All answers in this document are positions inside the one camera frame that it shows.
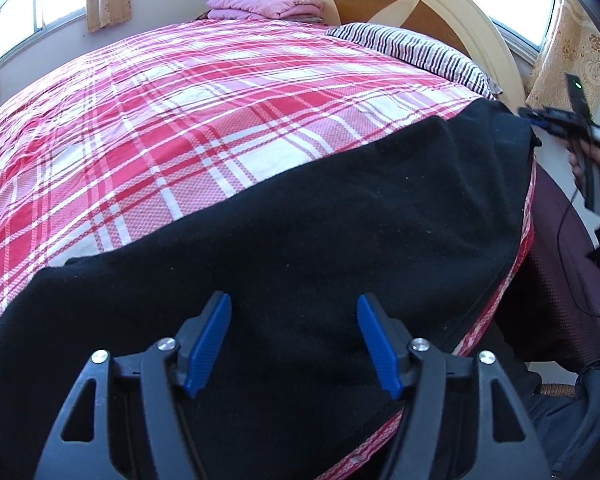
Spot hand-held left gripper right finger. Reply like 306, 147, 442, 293
356, 294, 551, 480

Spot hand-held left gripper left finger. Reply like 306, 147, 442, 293
34, 292, 232, 480

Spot black pants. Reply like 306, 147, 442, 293
0, 99, 537, 480

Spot striped pillow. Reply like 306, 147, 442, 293
326, 23, 496, 100

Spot person's dark jacket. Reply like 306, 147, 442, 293
522, 357, 600, 480

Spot red plaid bed sheet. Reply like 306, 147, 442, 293
0, 19, 538, 480

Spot folded pink blanket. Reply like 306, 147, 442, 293
206, 0, 325, 23

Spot black cable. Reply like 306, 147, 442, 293
556, 180, 600, 319

